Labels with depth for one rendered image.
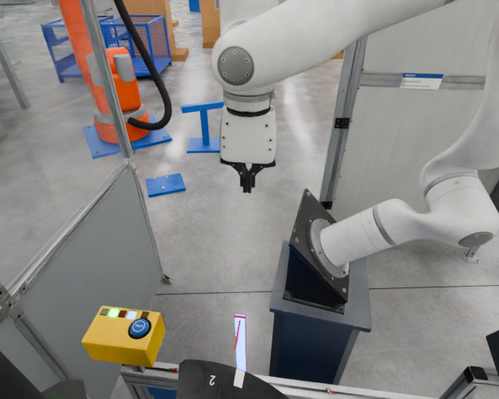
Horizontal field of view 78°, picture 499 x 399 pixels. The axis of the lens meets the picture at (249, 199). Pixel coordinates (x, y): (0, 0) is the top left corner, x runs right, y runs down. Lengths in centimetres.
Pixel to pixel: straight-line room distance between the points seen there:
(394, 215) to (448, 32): 128
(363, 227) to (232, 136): 48
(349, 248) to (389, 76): 123
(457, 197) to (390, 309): 157
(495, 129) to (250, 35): 47
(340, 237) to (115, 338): 63
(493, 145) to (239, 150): 46
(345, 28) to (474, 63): 164
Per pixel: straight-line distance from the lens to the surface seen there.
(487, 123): 70
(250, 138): 54
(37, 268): 124
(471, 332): 244
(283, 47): 40
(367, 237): 88
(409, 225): 84
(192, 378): 65
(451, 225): 80
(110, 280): 165
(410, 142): 213
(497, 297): 273
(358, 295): 109
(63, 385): 41
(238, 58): 41
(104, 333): 88
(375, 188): 226
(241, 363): 86
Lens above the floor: 177
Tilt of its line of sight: 37 degrees down
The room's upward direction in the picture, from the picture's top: straight up
